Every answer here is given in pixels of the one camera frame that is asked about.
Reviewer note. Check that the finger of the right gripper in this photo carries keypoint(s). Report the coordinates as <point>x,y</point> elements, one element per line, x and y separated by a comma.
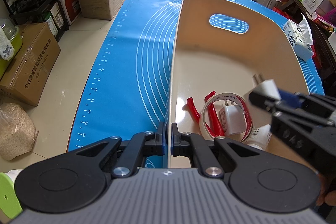
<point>311,112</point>
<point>298,99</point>

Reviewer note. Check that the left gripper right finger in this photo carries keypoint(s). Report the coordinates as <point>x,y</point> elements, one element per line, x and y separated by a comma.
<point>197,150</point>

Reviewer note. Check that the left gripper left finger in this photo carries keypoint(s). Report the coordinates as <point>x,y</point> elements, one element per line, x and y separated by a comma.
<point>132,154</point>

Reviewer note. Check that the masking tape roll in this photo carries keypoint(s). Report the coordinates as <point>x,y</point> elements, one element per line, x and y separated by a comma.
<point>210,123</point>

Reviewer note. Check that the white pill bottle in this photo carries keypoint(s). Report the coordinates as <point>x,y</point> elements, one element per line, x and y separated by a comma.
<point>260,137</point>

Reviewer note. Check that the white usb charger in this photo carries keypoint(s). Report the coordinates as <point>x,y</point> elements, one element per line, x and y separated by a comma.
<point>233,119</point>

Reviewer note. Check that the beige plastic storage bin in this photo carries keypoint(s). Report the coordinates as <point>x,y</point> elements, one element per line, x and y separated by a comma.
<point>220,46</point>

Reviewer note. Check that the blue silicone baking mat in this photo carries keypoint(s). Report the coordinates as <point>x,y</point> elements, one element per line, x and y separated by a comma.
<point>128,87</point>

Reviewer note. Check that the tissue box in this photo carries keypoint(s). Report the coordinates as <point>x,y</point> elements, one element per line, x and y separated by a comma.
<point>300,38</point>

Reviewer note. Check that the bag of grain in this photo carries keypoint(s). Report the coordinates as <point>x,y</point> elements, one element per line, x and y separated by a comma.
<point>18,132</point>

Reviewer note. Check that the floor cardboard box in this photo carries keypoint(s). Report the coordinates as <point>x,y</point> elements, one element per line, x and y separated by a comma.
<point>27,74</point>

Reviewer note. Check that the green white stool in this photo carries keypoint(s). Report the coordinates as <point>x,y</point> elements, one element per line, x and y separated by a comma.
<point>8,199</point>

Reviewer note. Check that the green plastic container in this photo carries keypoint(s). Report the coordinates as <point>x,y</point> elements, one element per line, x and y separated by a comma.
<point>11,43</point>

